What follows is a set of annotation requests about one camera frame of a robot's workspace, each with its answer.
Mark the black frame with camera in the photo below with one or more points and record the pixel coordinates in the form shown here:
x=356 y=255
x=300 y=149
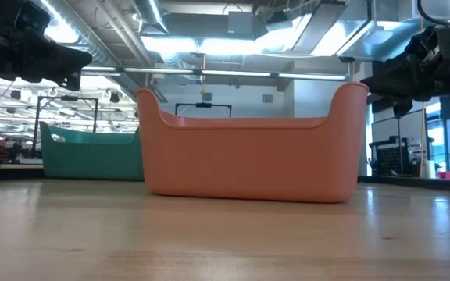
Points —
x=203 y=105

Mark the grey ceiling box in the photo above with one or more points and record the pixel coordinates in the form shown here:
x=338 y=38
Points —
x=240 y=25

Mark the black light stand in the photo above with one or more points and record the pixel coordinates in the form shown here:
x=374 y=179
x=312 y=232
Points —
x=398 y=129

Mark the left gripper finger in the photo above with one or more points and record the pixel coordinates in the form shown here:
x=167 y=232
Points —
x=77 y=67
x=74 y=55

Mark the teal plastic bin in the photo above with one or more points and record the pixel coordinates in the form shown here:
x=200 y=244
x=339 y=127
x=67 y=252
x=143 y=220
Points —
x=88 y=160

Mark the black pegboard cart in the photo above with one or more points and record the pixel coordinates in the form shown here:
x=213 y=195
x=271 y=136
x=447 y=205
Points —
x=395 y=160

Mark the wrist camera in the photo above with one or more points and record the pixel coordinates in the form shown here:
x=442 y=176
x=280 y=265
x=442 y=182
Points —
x=31 y=17
x=447 y=43

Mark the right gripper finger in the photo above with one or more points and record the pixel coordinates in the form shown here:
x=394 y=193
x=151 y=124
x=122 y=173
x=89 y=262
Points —
x=389 y=78
x=391 y=89

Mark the orange plastic bin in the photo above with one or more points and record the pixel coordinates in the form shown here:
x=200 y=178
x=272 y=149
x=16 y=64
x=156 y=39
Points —
x=248 y=164

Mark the black metal rig frame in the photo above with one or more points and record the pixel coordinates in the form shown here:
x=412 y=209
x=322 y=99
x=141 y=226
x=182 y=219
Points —
x=68 y=98

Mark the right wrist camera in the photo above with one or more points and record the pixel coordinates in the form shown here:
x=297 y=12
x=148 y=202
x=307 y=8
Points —
x=447 y=43

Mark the silver spiral air duct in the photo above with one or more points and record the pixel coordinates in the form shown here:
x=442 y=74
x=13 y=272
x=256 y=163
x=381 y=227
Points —
x=151 y=15

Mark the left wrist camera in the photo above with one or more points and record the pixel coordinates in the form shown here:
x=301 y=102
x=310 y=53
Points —
x=31 y=17

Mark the white roll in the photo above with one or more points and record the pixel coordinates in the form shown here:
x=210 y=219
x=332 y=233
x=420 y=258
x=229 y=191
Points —
x=430 y=169

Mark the long ceiling light bar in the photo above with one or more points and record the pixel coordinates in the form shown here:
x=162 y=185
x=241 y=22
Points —
x=229 y=73

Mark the red box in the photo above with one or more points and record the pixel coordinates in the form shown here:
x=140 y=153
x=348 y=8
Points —
x=447 y=175

